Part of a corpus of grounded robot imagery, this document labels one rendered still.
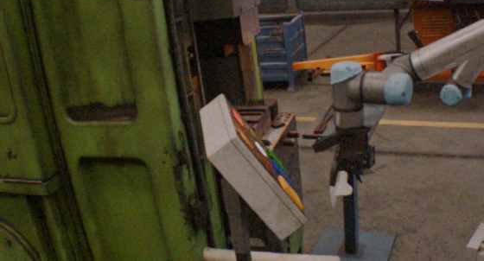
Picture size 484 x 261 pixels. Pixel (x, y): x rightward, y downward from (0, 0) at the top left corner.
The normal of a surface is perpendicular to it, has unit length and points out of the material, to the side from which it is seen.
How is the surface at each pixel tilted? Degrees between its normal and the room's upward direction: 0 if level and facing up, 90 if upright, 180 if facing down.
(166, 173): 90
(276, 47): 89
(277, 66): 90
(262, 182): 90
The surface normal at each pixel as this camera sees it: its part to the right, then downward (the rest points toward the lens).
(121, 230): -0.30, 0.36
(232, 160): 0.12, 0.33
